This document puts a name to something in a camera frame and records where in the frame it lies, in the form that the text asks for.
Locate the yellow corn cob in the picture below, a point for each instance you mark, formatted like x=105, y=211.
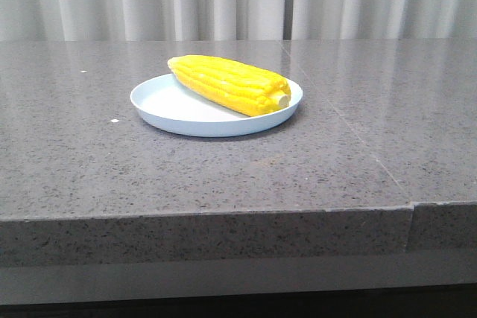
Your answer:
x=244, y=88

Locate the light blue round plate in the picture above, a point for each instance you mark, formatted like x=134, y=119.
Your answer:
x=168, y=105

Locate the white curtain left panel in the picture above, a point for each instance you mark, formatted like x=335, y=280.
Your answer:
x=140, y=20

